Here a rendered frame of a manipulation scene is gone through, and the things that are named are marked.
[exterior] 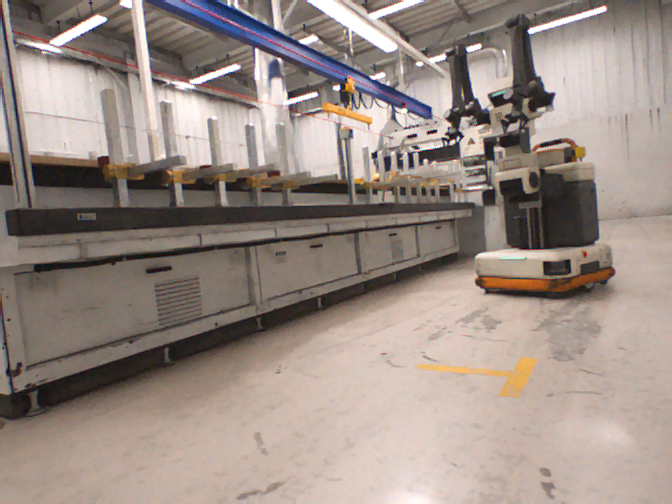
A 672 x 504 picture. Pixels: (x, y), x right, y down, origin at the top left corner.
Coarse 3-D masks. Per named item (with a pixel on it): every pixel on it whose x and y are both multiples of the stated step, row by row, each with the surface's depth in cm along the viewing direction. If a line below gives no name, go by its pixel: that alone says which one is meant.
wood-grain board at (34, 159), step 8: (0, 152) 151; (8, 152) 153; (0, 160) 151; (8, 160) 153; (32, 160) 159; (40, 160) 161; (48, 160) 163; (56, 160) 166; (64, 160) 168; (72, 160) 170; (80, 160) 173; (88, 160) 175; (96, 160) 178; (72, 168) 175; (80, 168) 177; (88, 168) 179; (96, 168) 181; (184, 168) 214; (192, 168) 218; (248, 176) 250; (344, 184) 346; (360, 184) 359
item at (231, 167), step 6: (210, 168) 183; (216, 168) 181; (222, 168) 179; (228, 168) 178; (234, 168) 177; (186, 174) 190; (192, 174) 189; (198, 174) 187; (204, 174) 185; (210, 174) 183; (216, 174) 183; (162, 180) 198; (168, 186) 200
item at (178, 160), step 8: (160, 160) 160; (168, 160) 158; (176, 160) 156; (184, 160) 157; (128, 168) 170; (136, 168) 168; (144, 168) 165; (152, 168) 163; (160, 168) 161; (168, 168) 162
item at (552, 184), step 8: (544, 176) 285; (552, 176) 281; (560, 176) 286; (504, 184) 293; (512, 184) 289; (520, 184) 284; (544, 184) 285; (552, 184) 281; (560, 184) 286; (504, 192) 294; (512, 192) 290; (520, 192) 286; (536, 192) 297; (544, 192) 286; (552, 192) 282; (560, 192) 285; (512, 200) 297; (520, 200) 292; (528, 200) 290; (536, 200) 295; (520, 208) 308
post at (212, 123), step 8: (208, 120) 209; (216, 120) 210; (208, 128) 210; (216, 128) 210; (208, 136) 210; (216, 136) 210; (216, 144) 210; (216, 152) 209; (216, 160) 209; (216, 184) 211; (224, 184) 212; (216, 192) 211; (224, 192) 212; (216, 200) 212; (224, 200) 212
